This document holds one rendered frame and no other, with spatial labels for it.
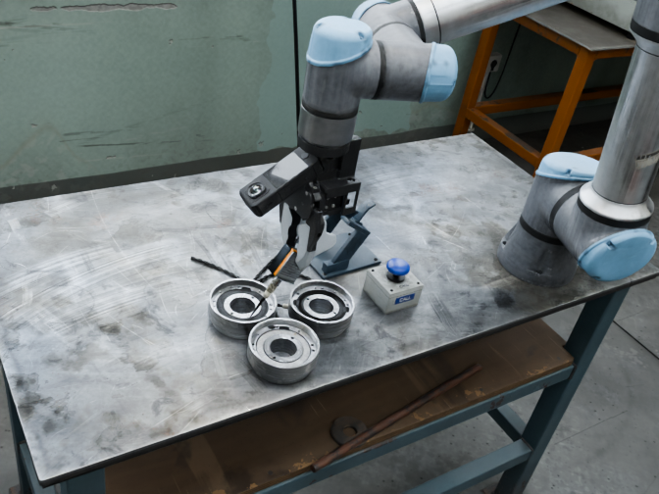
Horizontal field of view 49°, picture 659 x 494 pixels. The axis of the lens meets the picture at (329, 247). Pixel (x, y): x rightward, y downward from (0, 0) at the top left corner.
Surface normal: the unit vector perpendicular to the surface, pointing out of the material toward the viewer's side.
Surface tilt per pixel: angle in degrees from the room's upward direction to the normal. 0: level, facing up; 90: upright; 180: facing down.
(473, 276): 0
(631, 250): 98
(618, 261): 98
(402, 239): 0
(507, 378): 0
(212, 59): 90
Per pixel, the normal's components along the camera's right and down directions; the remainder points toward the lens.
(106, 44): 0.51, 0.57
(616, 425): 0.16, -0.80
